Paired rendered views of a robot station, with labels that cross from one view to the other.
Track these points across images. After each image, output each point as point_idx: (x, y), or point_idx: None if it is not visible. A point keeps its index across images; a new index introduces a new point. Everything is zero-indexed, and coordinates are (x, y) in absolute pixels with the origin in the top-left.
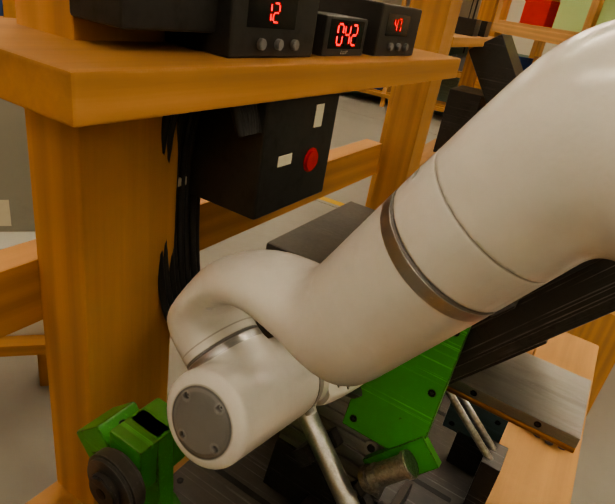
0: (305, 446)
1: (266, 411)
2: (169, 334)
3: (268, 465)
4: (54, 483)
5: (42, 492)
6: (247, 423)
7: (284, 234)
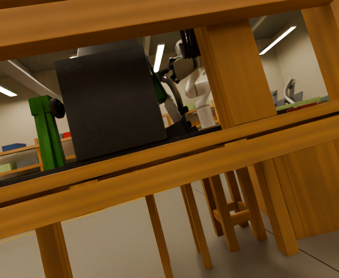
0: (184, 106)
1: None
2: (202, 58)
3: (189, 127)
4: (279, 115)
5: (284, 113)
6: None
7: (129, 47)
